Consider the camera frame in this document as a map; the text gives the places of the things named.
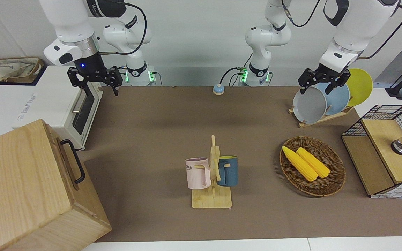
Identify wooden plate rack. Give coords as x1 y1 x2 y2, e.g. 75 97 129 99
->
288 105 355 128

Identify light blue plate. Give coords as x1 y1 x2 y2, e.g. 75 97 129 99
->
314 82 351 116

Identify grey plate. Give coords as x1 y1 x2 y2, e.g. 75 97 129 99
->
292 86 328 124

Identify brown woven tray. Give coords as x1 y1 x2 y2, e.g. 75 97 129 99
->
0 57 45 84

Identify black left arm shoulder cable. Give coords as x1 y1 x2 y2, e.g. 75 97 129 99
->
281 0 322 28

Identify black wire shelf wooden boards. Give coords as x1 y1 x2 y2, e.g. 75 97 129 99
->
342 105 402 199

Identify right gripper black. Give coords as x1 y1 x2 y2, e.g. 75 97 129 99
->
68 52 123 97

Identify brown wicker basket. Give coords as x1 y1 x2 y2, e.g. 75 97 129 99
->
280 136 346 198

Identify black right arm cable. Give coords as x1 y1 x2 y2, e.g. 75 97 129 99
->
98 2 148 55

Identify wooden drawer with black handle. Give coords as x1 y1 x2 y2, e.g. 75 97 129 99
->
43 120 87 191

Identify white toaster oven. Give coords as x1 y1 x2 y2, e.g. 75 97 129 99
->
12 65 104 151

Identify yellow corn cob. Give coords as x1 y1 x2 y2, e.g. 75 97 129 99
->
296 147 330 179
282 146 318 182

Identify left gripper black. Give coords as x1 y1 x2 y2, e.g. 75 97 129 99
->
298 64 350 95

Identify light wooden cabinet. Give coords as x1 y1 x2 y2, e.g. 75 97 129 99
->
0 119 112 251

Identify dark blue mug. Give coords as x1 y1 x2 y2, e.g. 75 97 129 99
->
217 155 238 187

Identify brown table mat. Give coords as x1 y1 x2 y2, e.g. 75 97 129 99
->
83 86 402 243

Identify pink mug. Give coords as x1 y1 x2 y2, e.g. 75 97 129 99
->
185 158 212 190

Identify wooden mug tree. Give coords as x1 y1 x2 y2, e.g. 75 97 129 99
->
191 135 233 210

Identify beige cloth bag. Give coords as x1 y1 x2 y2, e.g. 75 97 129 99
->
0 59 39 83

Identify yellow plate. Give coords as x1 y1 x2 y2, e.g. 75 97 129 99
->
346 68 373 107

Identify black left arm wrist cable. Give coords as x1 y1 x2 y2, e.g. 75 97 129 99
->
358 3 402 60

